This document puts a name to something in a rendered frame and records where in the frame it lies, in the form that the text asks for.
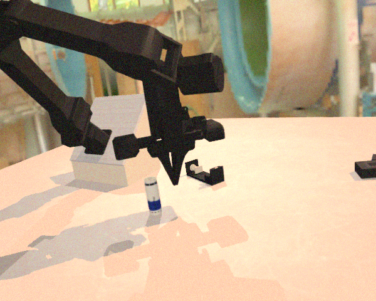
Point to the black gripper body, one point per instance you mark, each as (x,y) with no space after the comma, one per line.
(127,146)

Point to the white battery with blue band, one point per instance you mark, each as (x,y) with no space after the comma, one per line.
(152,195)

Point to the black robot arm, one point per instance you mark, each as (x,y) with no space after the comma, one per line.
(129,48)

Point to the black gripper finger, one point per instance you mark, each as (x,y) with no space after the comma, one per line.
(164,158)
(177,161)

